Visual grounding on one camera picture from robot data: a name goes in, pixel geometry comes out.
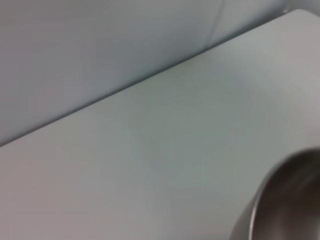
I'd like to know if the stainless steel mixing bowl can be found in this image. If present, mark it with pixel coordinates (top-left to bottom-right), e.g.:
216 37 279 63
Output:
228 147 320 240

